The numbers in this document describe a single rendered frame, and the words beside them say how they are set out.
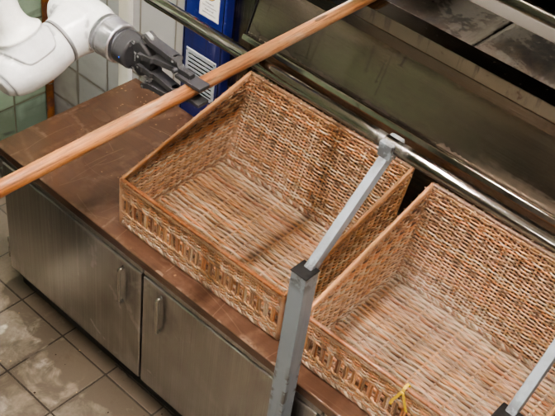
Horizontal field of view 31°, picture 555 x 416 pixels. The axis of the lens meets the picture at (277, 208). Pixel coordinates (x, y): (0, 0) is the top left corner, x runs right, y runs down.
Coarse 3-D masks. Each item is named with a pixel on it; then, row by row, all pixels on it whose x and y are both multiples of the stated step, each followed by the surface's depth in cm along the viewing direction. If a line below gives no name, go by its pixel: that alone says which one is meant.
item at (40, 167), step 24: (360, 0) 228; (312, 24) 218; (264, 48) 208; (216, 72) 199; (168, 96) 192; (192, 96) 196; (120, 120) 184; (144, 120) 187; (72, 144) 177; (96, 144) 180; (24, 168) 171; (48, 168) 173; (0, 192) 167
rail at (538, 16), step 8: (504, 0) 189; (512, 0) 188; (520, 0) 187; (520, 8) 187; (528, 8) 186; (536, 8) 185; (536, 16) 186; (544, 16) 184; (552, 16) 184; (552, 24) 184
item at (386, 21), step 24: (336, 0) 238; (384, 0) 235; (384, 24) 231; (408, 24) 227; (432, 48) 224; (456, 48) 222; (480, 72) 218; (504, 72) 216; (504, 96) 216; (528, 96) 212; (552, 96) 211; (552, 120) 210
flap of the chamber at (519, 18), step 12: (480, 0) 192; (492, 0) 190; (528, 0) 195; (540, 0) 197; (552, 0) 199; (504, 12) 190; (516, 12) 188; (552, 12) 192; (528, 24) 187; (540, 24) 185; (552, 36) 185
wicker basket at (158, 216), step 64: (192, 128) 257; (256, 128) 268; (320, 128) 255; (128, 192) 245; (192, 192) 265; (256, 192) 268; (384, 192) 237; (192, 256) 247; (256, 256) 249; (256, 320) 233
